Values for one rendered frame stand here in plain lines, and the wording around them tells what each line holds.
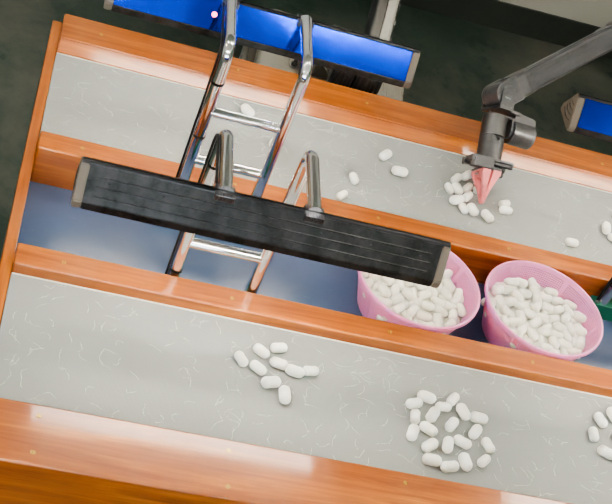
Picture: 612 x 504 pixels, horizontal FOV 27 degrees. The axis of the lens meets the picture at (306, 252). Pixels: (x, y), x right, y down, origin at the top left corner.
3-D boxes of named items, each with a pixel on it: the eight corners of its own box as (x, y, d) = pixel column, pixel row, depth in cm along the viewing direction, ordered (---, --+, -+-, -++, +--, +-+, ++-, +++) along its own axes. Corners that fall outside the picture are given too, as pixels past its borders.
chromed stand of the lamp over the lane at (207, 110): (163, 160, 268) (220, -14, 239) (252, 181, 273) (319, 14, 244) (158, 219, 254) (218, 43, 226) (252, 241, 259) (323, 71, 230)
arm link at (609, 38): (610, 20, 303) (639, 12, 293) (619, 42, 304) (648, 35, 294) (473, 90, 288) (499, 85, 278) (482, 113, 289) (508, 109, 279)
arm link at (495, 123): (478, 111, 286) (492, 106, 280) (503, 119, 288) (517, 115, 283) (473, 140, 284) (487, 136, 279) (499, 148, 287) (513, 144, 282)
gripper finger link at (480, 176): (507, 206, 279) (513, 165, 280) (477, 198, 277) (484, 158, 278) (494, 210, 285) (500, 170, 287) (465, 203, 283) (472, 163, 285)
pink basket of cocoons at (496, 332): (446, 294, 267) (464, 263, 261) (544, 286, 280) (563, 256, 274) (504, 392, 252) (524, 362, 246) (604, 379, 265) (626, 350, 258)
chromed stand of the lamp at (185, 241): (151, 293, 239) (215, 114, 210) (251, 314, 244) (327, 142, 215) (144, 368, 226) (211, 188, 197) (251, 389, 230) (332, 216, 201)
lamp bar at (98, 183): (74, 174, 201) (83, 140, 196) (433, 257, 216) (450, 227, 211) (69, 207, 195) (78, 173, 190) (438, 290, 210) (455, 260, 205)
